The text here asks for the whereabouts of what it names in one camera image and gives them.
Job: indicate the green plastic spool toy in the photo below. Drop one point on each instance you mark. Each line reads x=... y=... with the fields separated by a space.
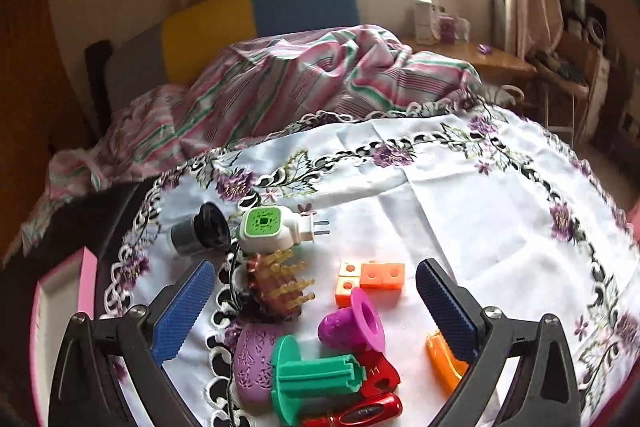
x=295 y=379

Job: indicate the brown amber toothed comb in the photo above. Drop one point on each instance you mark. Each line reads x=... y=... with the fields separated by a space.
x=273 y=281

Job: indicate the green white plug-in device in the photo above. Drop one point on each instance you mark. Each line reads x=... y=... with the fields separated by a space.
x=267 y=229

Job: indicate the red metallic flashlight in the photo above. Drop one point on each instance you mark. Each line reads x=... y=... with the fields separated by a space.
x=368 y=412

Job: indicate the yellow blue grey headboard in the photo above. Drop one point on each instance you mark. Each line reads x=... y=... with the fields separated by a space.
x=177 y=49

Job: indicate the white box on desk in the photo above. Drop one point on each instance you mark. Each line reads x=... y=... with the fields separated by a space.
x=426 y=22

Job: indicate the white embroidered floral tablecloth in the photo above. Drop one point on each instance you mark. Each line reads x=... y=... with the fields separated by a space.
x=508 y=210

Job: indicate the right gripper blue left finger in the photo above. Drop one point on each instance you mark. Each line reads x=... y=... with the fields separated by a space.
x=176 y=308

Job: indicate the wooden side desk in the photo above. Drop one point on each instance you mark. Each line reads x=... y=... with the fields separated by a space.
x=497 y=67

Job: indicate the orange cube block toy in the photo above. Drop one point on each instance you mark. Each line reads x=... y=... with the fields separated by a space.
x=381 y=276

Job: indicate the pink white tray box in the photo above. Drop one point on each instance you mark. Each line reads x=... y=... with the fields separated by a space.
x=66 y=289

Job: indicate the orange plastic clip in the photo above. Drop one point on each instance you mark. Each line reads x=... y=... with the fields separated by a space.
x=448 y=369

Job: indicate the wooden shelf with clutter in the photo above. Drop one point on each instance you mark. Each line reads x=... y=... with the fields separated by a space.
x=584 y=88

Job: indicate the small red plastic piece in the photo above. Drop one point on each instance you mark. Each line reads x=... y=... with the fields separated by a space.
x=381 y=376

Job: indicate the pink jar on desk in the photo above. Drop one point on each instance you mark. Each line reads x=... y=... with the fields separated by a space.
x=447 y=29

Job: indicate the striped pink green blanket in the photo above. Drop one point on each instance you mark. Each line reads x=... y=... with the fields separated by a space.
x=254 y=88

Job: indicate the black grey cap bottle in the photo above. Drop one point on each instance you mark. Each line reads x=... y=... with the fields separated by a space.
x=207 y=230

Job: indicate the purple patterned oval case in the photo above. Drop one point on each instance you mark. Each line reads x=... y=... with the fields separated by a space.
x=252 y=368

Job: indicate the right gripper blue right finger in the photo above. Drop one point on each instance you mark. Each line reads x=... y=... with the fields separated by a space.
x=452 y=307

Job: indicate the magenta funnel cup toy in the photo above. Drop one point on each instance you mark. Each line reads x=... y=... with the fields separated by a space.
x=355 y=328

